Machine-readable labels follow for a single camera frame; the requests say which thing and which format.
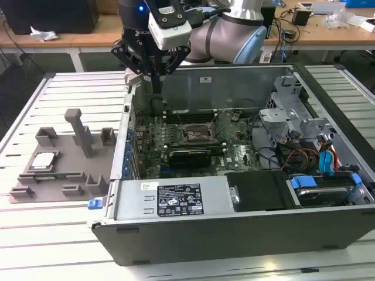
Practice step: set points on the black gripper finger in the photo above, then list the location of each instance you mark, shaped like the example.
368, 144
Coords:
126, 57
175, 60

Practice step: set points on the silver CPU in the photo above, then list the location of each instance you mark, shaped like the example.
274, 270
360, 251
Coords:
43, 160

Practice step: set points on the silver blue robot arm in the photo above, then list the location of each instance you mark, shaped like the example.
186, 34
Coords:
228, 35

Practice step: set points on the CPU socket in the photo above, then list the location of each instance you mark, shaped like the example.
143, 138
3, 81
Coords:
195, 137

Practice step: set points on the white sticker label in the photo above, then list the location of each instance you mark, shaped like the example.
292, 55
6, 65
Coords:
205, 80

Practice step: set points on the black cylindrical component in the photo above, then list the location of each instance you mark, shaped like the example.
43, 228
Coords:
157, 106

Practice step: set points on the black RAM slot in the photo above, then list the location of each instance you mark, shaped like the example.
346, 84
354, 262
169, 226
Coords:
216, 149
190, 120
190, 112
193, 144
193, 147
190, 117

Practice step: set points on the thin metal locking lever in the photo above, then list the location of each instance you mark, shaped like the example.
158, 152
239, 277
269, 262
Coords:
181, 120

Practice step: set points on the round coin cell battery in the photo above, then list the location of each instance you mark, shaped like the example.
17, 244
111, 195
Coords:
235, 117

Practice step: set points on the crumpled white paper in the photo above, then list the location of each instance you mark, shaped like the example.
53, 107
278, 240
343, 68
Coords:
44, 33

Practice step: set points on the large black box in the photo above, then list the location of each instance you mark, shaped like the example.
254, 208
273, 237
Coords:
44, 14

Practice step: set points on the white plug block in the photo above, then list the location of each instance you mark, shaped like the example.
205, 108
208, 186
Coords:
266, 57

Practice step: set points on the black desktop tower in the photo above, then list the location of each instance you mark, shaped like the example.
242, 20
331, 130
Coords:
269, 23

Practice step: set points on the black graphics card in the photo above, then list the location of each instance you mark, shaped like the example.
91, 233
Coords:
190, 159

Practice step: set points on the green motherboard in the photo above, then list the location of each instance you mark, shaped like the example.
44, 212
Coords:
240, 155

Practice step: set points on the silver metal drive cage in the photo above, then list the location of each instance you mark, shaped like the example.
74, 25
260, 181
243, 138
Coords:
281, 114

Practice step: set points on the grey parts rack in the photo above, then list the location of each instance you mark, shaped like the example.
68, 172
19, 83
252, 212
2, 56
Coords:
70, 172

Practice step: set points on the white barcode sticker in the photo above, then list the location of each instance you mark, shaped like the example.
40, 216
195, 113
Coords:
145, 186

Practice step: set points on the small black cube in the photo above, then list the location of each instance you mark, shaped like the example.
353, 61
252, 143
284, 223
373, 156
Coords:
301, 17

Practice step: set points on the black power supply label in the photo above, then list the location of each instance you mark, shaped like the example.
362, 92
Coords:
180, 202

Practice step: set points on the grey power supply unit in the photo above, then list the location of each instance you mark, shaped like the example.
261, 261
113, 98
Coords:
132, 199

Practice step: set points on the green RAM stick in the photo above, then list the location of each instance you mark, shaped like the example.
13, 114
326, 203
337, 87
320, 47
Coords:
47, 177

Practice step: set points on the blue case latch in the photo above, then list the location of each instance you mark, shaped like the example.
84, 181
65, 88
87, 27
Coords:
94, 204

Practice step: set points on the black plastic drive cover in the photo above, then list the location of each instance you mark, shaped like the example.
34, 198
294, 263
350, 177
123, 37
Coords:
257, 190

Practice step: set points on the flat grey tray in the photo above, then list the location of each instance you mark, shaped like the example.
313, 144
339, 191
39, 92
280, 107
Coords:
325, 7

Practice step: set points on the clear plastic bags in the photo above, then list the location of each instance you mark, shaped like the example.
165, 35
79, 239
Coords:
337, 19

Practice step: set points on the hard disk in blue carrier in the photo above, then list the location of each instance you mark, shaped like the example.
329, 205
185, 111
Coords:
304, 183

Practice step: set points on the black grey PC case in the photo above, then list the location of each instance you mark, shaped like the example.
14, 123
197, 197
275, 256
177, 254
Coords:
234, 243

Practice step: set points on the blue box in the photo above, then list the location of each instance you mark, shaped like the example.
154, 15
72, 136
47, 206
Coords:
360, 3

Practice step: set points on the small white box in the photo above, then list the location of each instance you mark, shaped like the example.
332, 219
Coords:
368, 25

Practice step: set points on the blue plastic clip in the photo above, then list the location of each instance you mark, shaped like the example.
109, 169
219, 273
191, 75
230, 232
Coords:
356, 178

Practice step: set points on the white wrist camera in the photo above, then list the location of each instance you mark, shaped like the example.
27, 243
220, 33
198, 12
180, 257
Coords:
173, 32

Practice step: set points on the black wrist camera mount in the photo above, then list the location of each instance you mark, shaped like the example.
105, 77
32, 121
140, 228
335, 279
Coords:
167, 17

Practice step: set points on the wooden desk with white frame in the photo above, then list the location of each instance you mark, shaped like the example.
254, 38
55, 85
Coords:
73, 38

